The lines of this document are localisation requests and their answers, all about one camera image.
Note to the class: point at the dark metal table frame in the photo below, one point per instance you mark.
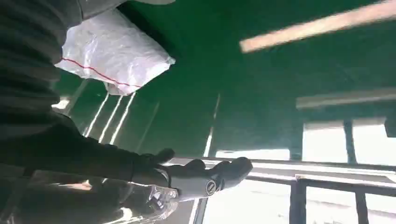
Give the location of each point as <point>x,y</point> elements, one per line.
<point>297,188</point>

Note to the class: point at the pale yellow floor tape strip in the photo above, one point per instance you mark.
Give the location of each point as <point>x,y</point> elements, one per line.
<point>318,26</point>

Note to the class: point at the ribbed grey right arm sleeve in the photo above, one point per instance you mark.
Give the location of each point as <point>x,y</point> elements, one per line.
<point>28,61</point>

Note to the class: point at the white woven parcel red stripe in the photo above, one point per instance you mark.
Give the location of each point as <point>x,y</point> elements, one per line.
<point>114,52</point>

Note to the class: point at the grey metal beam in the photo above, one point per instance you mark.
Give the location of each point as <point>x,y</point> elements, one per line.
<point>343,98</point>

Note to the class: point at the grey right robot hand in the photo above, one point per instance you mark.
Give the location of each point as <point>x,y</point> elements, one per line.
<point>92,160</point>

